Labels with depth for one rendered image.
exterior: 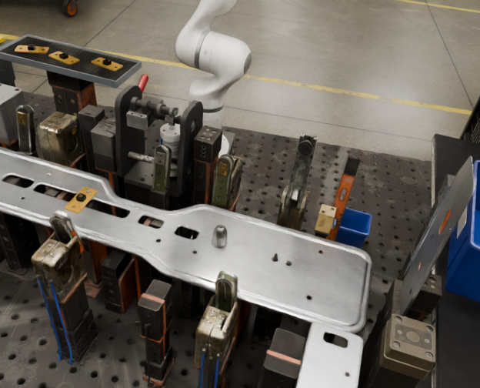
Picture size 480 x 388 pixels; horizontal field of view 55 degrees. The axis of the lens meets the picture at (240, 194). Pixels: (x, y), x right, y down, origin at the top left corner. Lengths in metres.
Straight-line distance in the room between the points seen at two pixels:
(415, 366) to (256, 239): 0.40
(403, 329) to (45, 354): 0.81
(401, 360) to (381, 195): 0.94
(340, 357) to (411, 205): 0.95
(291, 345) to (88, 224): 0.50
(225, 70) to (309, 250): 0.62
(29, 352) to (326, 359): 0.71
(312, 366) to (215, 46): 0.92
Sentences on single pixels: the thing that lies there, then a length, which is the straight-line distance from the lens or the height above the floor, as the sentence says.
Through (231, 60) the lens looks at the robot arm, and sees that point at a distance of 1.37.
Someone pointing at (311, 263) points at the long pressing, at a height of 1.00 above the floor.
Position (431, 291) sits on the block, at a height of 1.08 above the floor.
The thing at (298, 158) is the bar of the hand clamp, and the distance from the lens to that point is 0.99.
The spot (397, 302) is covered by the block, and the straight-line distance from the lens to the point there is 0.99.
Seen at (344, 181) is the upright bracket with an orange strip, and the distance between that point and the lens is 1.00.
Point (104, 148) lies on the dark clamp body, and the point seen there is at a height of 1.04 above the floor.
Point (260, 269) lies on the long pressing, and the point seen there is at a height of 1.00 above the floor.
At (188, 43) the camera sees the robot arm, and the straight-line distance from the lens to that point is 1.41.
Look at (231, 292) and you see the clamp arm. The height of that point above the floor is 1.08.
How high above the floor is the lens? 1.73
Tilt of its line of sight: 40 degrees down
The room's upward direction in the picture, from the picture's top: 7 degrees clockwise
